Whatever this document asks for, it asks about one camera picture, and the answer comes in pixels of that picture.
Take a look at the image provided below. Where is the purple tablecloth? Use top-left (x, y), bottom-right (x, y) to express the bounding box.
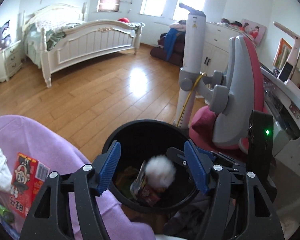
top-left (0, 115), bottom-right (155, 240)

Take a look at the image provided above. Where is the grey cloth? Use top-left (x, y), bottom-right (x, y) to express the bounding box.
top-left (162, 194), bottom-right (215, 238)

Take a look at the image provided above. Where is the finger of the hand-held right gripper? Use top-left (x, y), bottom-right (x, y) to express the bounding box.
top-left (166, 147), bottom-right (190, 173)

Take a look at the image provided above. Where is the dark pink cushion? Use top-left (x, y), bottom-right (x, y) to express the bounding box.
top-left (191, 105), bottom-right (218, 143)

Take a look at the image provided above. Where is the yellow green packet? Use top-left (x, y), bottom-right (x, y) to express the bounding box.
top-left (114, 167), bottom-right (134, 189)

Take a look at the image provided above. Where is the white desk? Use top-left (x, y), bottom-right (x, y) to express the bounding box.
top-left (260, 62), bottom-right (300, 160)

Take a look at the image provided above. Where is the yellow cable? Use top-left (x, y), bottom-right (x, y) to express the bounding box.
top-left (176, 72), bottom-right (207, 127)

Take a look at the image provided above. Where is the purple plush toy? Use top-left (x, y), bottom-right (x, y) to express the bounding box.
top-left (0, 20), bottom-right (13, 48)

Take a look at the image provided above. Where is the black trash bin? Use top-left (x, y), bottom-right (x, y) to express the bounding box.
top-left (102, 119), bottom-right (199, 214)

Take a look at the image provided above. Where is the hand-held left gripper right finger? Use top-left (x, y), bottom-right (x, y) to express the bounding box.
top-left (184, 140), bottom-right (284, 240)

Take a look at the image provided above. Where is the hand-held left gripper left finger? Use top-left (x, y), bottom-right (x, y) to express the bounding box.
top-left (20, 141), bottom-right (122, 240)

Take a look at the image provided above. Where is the pink clothes pile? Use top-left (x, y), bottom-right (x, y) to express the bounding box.
top-left (170, 20), bottom-right (189, 33)

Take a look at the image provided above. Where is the red cartoon box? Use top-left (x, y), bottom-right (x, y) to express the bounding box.
top-left (9, 152), bottom-right (50, 218)

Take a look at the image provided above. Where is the white paper towel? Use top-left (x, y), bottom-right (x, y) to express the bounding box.
top-left (143, 155), bottom-right (177, 188)

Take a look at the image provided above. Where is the green wrapper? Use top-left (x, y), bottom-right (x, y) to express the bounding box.
top-left (0, 197), bottom-right (15, 224)

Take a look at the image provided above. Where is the blue garment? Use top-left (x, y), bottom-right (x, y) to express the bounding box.
top-left (165, 27), bottom-right (182, 60)

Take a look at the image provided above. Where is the framed photo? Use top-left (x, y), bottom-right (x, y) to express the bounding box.
top-left (240, 18), bottom-right (267, 46)

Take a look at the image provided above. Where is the white nightstand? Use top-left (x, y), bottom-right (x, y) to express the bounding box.
top-left (0, 40), bottom-right (24, 83)

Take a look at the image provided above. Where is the small black board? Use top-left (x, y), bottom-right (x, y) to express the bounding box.
top-left (277, 61), bottom-right (293, 82)

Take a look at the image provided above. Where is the silver foil wrapper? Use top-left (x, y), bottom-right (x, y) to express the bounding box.
top-left (130, 160), bottom-right (149, 196)

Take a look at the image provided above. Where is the white cabinet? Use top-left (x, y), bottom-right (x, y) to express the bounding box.
top-left (200, 21), bottom-right (240, 73)

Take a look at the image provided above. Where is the white pole stand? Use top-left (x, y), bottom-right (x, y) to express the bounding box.
top-left (175, 3), bottom-right (207, 128)

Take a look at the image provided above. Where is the white bed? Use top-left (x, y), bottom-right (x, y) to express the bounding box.
top-left (22, 3), bottom-right (145, 88)

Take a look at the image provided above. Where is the grey pink chair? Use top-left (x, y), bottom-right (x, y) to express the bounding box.
top-left (179, 35), bottom-right (273, 153)

